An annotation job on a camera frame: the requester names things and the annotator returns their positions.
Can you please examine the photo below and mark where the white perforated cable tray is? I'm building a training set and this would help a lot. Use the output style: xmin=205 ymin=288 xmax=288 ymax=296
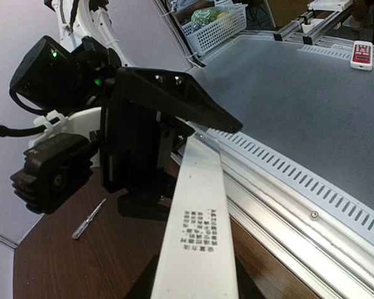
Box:
xmin=206 ymin=129 xmax=374 ymax=244

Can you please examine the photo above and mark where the white perforated basket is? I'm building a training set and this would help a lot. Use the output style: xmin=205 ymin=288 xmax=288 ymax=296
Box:
xmin=182 ymin=3 xmax=247 ymax=56

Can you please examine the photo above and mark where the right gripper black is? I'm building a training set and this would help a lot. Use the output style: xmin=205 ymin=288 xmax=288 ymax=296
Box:
xmin=100 ymin=67 xmax=243 ymax=222

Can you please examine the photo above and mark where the clear handle screwdriver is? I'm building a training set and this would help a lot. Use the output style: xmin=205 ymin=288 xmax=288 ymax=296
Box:
xmin=71 ymin=198 xmax=107 ymax=240

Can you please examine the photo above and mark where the white remote control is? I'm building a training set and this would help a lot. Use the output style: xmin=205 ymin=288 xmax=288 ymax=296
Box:
xmin=150 ymin=134 xmax=239 ymax=298

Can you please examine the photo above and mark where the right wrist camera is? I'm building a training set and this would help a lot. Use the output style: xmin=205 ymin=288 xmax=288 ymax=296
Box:
xmin=10 ymin=133 xmax=92 ymax=214

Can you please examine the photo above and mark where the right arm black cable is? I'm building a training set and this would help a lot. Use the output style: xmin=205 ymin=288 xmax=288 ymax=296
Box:
xmin=0 ymin=115 xmax=47 ymax=138

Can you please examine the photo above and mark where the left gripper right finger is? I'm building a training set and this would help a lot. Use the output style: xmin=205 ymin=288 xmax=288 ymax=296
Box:
xmin=235 ymin=257 xmax=265 ymax=299

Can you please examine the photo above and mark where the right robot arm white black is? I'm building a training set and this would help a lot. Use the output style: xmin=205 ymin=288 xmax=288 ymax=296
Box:
xmin=9 ymin=35 xmax=242 ymax=221

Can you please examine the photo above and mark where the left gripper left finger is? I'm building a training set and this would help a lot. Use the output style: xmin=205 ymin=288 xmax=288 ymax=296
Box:
xmin=124 ymin=255 xmax=158 ymax=299

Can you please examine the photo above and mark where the red white small remote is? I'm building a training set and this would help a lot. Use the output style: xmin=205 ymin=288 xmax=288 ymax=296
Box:
xmin=350 ymin=40 xmax=373 ymax=71

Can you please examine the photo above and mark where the front aluminium rail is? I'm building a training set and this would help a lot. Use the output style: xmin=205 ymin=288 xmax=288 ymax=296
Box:
xmin=171 ymin=149 xmax=374 ymax=299

